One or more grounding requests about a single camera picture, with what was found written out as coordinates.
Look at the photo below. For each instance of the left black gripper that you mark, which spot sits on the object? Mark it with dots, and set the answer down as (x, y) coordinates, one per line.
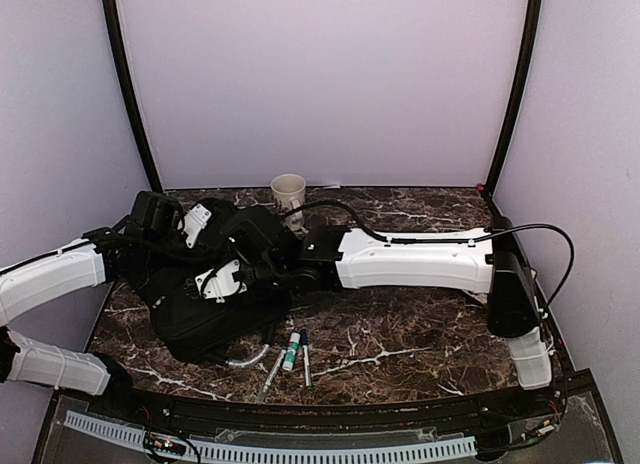
(197, 260)

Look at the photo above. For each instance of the black student backpack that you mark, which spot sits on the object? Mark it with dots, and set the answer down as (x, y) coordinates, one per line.
(236, 334)

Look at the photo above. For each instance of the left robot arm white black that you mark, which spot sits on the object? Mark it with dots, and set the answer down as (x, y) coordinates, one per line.
(98, 257)

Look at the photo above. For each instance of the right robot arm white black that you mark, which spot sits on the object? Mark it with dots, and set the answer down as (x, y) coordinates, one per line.
(488, 262)

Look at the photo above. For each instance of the white glue stick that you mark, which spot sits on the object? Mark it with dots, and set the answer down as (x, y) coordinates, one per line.
(291, 352)

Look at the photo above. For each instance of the cream ceramic mug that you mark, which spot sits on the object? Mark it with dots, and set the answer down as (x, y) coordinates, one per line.
(289, 193)

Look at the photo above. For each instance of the blue cap white marker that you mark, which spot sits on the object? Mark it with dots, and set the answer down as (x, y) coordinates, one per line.
(306, 359)

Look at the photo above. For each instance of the white clear pen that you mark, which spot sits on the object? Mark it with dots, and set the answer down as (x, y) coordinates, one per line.
(260, 398)

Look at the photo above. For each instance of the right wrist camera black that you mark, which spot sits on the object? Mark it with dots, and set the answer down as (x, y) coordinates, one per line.
(254, 232)

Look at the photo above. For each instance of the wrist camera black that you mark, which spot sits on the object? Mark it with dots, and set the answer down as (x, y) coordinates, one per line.
(254, 232)
(154, 214)

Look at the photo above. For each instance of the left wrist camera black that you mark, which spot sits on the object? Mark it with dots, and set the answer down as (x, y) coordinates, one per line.
(154, 214)

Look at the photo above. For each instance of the white cable duct strip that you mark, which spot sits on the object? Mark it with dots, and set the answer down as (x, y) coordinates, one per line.
(278, 449)

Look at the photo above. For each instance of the left black frame post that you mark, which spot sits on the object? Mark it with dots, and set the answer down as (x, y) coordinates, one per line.
(128, 93)

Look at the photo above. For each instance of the black frame post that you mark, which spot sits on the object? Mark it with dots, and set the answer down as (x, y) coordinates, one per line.
(523, 61)
(128, 93)

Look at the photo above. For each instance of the right black frame post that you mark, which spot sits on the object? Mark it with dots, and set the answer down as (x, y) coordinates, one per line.
(523, 61)

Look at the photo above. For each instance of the black front rail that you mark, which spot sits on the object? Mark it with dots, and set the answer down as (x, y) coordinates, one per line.
(354, 403)

